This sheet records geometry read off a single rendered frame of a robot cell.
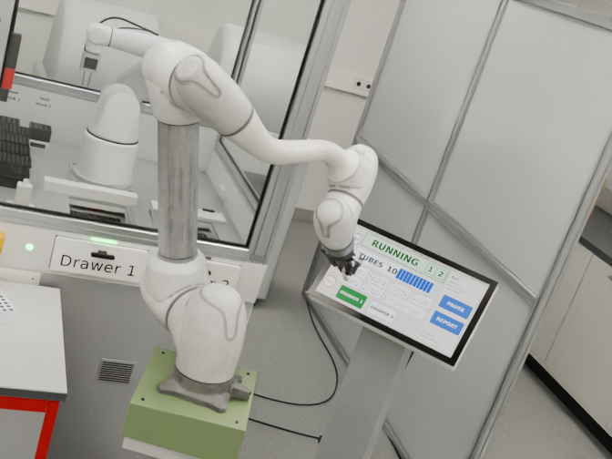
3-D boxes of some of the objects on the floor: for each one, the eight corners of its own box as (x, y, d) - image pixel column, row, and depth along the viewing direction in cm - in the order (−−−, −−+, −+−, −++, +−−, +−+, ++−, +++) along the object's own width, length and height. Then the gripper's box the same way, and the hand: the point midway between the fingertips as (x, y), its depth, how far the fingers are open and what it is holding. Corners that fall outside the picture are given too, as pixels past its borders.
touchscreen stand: (327, 628, 276) (437, 357, 244) (214, 554, 291) (302, 290, 259) (382, 551, 320) (482, 313, 288) (281, 490, 335) (365, 258, 303)
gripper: (365, 240, 237) (372, 274, 259) (323, 224, 242) (333, 259, 263) (354, 263, 235) (362, 295, 256) (311, 247, 239) (323, 280, 260)
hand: (346, 272), depth 256 cm, fingers closed
